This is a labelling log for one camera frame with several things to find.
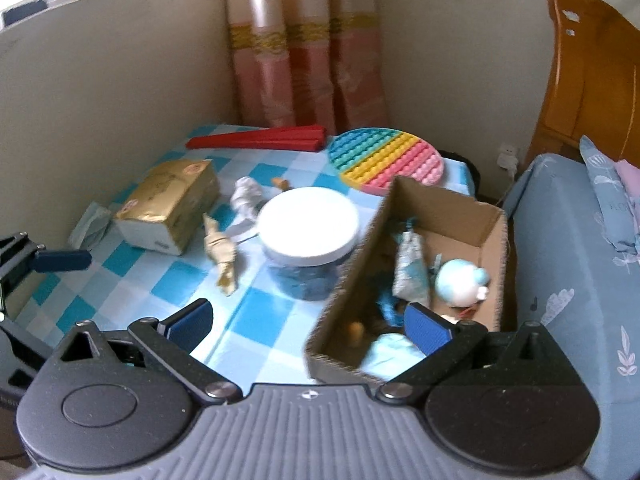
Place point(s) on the red folded fan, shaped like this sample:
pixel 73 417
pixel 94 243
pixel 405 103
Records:
pixel 260 139

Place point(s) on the blue plush toy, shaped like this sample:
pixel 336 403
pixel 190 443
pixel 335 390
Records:
pixel 457 282

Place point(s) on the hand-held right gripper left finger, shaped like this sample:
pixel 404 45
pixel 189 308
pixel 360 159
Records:
pixel 187 324

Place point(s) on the wooden bed headboard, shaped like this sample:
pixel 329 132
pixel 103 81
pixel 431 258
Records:
pixel 595 85

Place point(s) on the clear jar with white lid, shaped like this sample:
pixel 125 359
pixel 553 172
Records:
pixel 307 222

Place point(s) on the rainbow pop bubble toy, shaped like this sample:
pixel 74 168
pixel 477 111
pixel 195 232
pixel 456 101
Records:
pixel 380 160

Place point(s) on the white power plug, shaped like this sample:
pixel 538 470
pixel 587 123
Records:
pixel 509 157

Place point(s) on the blue checkered tablecloth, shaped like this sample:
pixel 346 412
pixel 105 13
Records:
pixel 280 330

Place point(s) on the blue tassel sachet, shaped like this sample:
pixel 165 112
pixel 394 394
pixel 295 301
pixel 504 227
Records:
pixel 410 267

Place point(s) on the black bin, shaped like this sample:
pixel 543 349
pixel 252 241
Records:
pixel 462 170

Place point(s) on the pink patterned pillow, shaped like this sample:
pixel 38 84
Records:
pixel 630 177

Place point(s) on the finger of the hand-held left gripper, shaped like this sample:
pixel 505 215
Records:
pixel 22 340
pixel 62 260

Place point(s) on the pink gold-trimmed curtain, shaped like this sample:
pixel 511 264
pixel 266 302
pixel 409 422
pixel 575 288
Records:
pixel 305 45

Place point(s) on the gold tissue pack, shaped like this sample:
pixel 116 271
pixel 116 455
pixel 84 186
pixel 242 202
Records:
pixel 170 200

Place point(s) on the blue bed sheet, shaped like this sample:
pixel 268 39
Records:
pixel 565 270

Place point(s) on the cardboard box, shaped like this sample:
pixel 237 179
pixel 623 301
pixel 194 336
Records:
pixel 465 230

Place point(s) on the blue patterned pillow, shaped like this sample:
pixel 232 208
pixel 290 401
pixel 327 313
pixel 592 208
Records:
pixel 607 200

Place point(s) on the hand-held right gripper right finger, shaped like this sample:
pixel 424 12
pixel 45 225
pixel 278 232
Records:
pixel 425 331

